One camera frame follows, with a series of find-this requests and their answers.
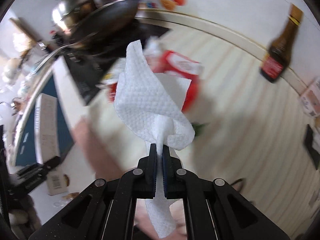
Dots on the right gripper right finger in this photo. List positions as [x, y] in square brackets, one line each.
[214, 209]

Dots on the red snack bag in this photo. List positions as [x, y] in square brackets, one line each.
[166, 62]

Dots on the white Doctor box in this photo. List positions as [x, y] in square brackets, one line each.
[45, 128]

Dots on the steel pot with lid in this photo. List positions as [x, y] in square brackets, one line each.
[68, 13]

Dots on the white paper towel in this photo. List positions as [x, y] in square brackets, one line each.
[150, 105]

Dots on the black wok pan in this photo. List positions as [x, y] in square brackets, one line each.
[99, 24]

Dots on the pink cloth mat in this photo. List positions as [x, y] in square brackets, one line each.
[105, 167]

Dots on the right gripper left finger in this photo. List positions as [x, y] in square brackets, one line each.
[105, 209]

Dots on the brown sauce bottle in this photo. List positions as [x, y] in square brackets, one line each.
[278, 56]

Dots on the black gas stove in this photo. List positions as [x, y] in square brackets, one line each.
[87, 67]

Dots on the blue kitchen cabinets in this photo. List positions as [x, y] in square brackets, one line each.
[25, 154]

